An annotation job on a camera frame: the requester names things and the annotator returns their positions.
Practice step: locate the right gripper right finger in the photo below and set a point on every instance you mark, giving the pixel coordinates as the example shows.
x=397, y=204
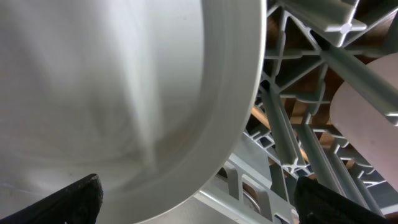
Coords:
x=316, y=204

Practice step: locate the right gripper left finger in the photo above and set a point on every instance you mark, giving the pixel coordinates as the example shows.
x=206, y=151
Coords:
x=79, y=202

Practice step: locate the pink cup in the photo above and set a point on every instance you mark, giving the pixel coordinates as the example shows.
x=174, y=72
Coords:
x=364, y=110

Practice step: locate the grey plate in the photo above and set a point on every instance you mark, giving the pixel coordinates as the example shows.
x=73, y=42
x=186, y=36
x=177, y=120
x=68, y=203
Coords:
x=152, y=96

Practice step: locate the grey dishwasher rack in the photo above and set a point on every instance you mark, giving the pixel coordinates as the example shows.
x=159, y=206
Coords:
x=278, y=54

